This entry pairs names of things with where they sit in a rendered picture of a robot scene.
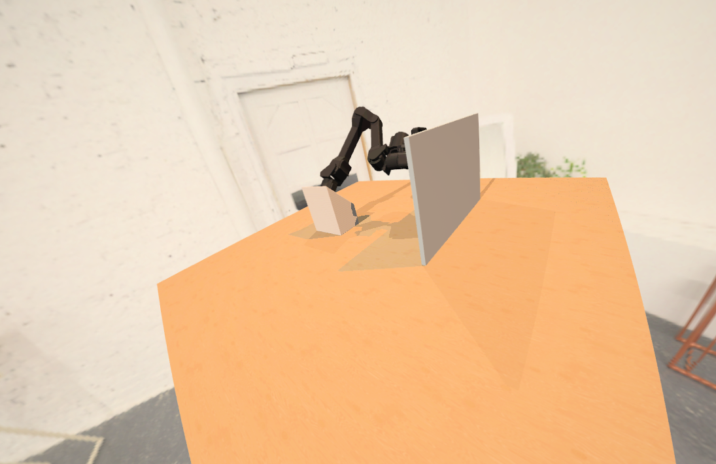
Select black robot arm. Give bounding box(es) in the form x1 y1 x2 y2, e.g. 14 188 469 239
320 107 409 192

